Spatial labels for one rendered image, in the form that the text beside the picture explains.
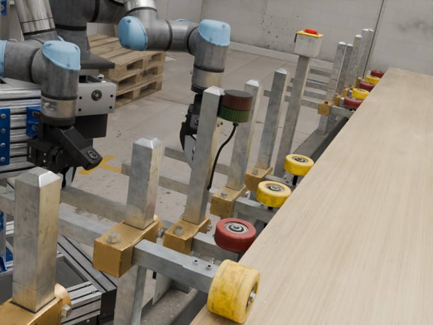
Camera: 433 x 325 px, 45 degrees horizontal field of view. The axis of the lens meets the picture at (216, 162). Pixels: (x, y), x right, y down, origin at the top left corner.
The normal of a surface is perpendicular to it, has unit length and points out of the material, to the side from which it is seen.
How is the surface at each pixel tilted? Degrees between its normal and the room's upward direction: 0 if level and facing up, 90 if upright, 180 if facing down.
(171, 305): 0
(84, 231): 90
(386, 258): 0
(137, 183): 90
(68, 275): 0
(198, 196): 90
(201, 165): 90
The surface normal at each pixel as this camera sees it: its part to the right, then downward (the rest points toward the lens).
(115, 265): -0.38, 0.28
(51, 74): -0.17, 0.33
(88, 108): 0.67, 0.36
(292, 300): 0.16, -0.92
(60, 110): 0.31, 0.40
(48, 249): 0.91, 0.28
